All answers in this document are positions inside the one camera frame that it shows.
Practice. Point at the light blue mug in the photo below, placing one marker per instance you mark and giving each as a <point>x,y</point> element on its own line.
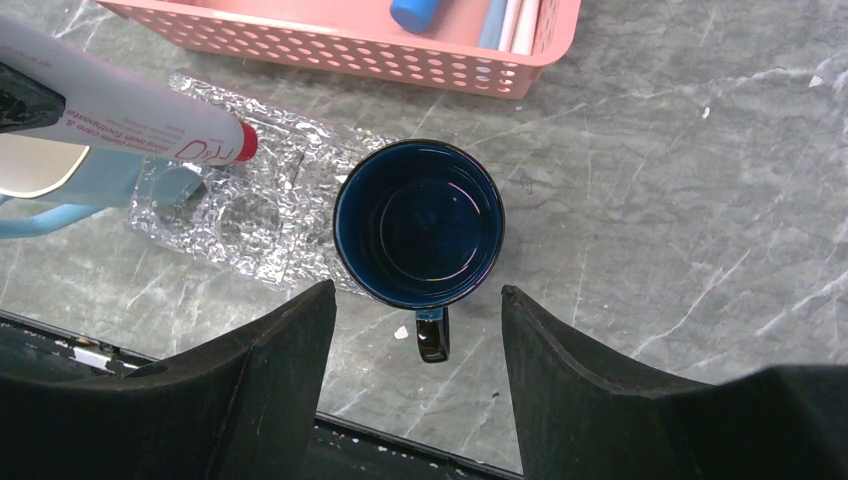
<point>78,181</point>

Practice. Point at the blue toothpaste tube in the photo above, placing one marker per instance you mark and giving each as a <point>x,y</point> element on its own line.
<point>415,16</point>

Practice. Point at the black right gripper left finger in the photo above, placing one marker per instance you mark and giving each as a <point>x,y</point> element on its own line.
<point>240,406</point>

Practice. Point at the pink plastic perforated basket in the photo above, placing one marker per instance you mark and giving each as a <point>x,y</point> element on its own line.
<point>361,38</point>

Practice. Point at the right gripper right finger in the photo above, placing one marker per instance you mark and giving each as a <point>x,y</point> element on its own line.
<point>585,411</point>

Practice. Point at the dark blue mug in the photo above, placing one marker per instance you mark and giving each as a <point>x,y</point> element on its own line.
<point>419,224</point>

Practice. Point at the clear textured plastic tray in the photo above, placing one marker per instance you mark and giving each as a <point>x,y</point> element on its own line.
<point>270,218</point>

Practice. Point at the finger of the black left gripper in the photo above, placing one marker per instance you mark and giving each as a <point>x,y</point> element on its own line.
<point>27,104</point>

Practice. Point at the white toothbrush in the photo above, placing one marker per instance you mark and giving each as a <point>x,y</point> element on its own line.
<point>508,26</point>
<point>525,27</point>

